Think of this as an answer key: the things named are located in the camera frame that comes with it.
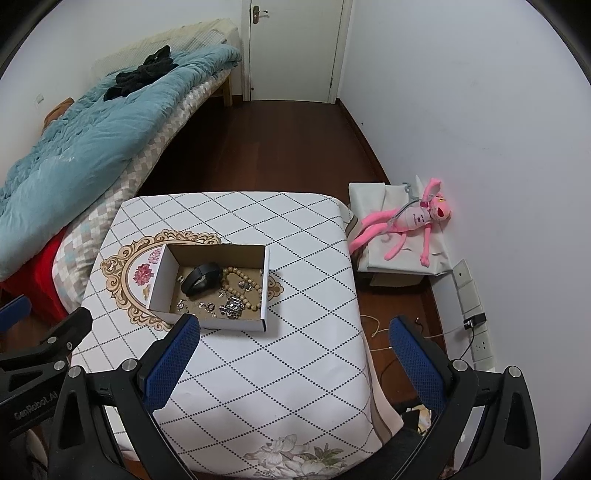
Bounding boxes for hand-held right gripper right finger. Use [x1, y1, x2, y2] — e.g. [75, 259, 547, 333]
[389, 316, 542, 480]

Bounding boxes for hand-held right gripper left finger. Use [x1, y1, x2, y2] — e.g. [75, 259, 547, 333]
[48, 314, 201, 480]

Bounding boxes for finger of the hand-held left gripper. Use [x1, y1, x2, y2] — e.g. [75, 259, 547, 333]
[0, 294, 31, 328]
[0, 307, 93, 385]

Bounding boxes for white cardboard box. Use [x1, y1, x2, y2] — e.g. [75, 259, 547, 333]
[147, 244, 270, 333]

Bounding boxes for black wrist band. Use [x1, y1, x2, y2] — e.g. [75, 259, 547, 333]
[180, 261, 221, 296]

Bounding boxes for wooden bead bracelet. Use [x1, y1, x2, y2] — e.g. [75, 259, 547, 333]
[221, 265, 264, 315]

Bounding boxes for red blanket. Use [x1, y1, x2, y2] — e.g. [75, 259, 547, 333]
[0, 231, 70, 324]

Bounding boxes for person's dark fleece pants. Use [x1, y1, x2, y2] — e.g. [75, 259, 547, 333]
[369, 415, 439, 480]

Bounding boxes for diamond pattern floral tablecloth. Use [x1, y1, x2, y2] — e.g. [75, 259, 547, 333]
[69, 191, 404, 480]

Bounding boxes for pink plush toy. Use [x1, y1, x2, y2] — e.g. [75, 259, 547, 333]
[348, 178, 453, 268]

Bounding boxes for light blue quilt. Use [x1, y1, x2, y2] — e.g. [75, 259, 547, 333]
[0, 46, 243, 282]

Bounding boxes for brown cushion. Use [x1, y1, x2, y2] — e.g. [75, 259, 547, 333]
[42, 98, 75, 132]

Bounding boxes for black clothing pile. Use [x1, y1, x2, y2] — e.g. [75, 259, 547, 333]
[102, 45, 178, 103]

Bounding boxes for white door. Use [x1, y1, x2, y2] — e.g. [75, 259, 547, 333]
[240, 0, 352, 104]

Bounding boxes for white charging cable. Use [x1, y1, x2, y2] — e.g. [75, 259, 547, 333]
[360, 315, 467, 354]

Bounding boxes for white wall socket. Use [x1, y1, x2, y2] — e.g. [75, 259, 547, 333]
[471, 330, 495, 365]

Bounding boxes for grey wall switch panel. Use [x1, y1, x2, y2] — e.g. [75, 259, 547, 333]
[452, 259, 474, 289]
[459, 286, 483, 318]

